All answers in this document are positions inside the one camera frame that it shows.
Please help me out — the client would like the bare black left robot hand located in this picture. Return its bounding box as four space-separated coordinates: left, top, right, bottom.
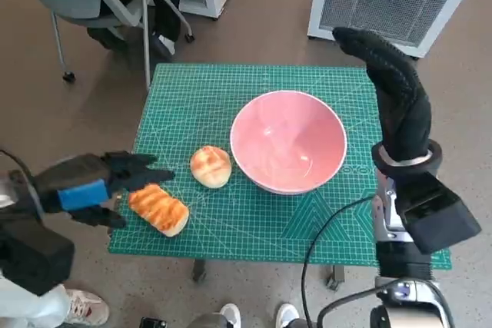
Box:
32 150 176 231

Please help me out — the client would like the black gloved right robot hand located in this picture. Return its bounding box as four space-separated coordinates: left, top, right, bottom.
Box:
332 26 434 166

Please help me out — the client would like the long striped toy bread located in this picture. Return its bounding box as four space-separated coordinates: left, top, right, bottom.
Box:
128 184 190 238

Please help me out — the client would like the pink bowl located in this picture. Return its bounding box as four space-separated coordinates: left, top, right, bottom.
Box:
229 90 348 195

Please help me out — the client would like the round toy bread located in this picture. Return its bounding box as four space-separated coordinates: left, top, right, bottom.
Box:
190 145 233 190

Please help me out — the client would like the person in light trousers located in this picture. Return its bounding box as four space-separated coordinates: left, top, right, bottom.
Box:
0 270 111 328

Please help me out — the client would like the table leg with caster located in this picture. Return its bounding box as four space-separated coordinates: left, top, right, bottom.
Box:
325 265 345 290
191 258 208 282

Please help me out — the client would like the green cutting mat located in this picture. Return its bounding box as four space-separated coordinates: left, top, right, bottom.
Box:
107 62 453 270

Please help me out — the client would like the white shoe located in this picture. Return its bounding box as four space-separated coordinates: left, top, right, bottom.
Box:
220 303 242 328
277 303 301 328

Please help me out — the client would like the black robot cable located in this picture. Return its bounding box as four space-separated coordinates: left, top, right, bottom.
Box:
321 285 454 328
0 149 45 224
301 195 380 328

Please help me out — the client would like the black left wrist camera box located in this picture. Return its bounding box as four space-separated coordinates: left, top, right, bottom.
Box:
0 220 76 297

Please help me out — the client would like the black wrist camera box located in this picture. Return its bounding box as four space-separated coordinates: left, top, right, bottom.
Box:
395 172 482 255
0 220 76 297

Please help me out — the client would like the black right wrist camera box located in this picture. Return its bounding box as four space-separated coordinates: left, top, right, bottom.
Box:
395 172 482 255

